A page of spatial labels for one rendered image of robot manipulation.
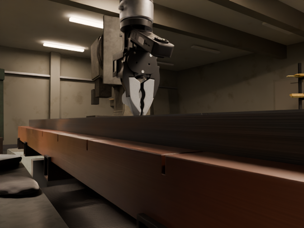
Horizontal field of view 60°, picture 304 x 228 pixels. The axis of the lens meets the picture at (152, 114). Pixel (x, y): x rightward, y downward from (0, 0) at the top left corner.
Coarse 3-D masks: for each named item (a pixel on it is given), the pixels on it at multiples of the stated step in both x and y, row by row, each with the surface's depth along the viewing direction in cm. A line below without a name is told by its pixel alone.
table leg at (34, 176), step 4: (32, 160) 119; (36, 160) 118; (40, 160) 119; (32, 164) 119; (36, 164) 118; (40, 164) 119; (32, 168) 119; (36, 168) 118; (40, 168) 119; (32, 172) 119; (36, 172) 118; (40, 172) 119; (32, 176) 118; (36, 176) 118; (40, 176) 119; (36, 180) 118; (40, 180) 119; (44, 180) 120; (40, 184) 119; (44, 184) 120
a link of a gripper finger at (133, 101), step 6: (132, 78) 55; (132, 84) 55; (138, 84) 55; (132, 90) 55; (138, 90) 55; (132, 96) 55; (138, 96) 55; (126, 102) 58; (132, 102) 55; (138, 102) 55; (132, 108) 55; (138, 108) 55; (138, 114) 56
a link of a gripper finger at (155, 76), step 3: (159, 66) 58; (156, 72) 58; (150, 75) 57; (153, 75) 57; (156, 75) 58; (159, 75) 58; (147, 78) 58; (150, 78) 57; (153, 78) 57; (156, 78) 58; (159, 78) 58; (156, 81) 58; (159, 81) 58; (156, 84) 58; (156, 87) 58; (156, 90) 58; (153, 93) 57; (153, 96) 57
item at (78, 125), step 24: (48, 120) 82; (72, 120) 58; (96, 120) 45; (120, 120) 36; (144, 120) 31; (168, 120) 26; (192, 120) 23; (216, 120) 21; (240, 120) 19; (264, 120) 17; (288, 120) 16; (168, 144) 26; (192, 144) 23; (216, 144) 21; (240, 144) 19; (264, 144) 17; (288, 144) 16
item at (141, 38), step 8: (136, 32) 54; (144, 32) 55; (136, 40) 54; (144, 40) 51; (152, 40) 49; (160, 40) 49; (144, 48) 51; (152, 48) 48; (160, 48) 48; (168, 48) 49; (160, 56) 50; (168, 56) 50
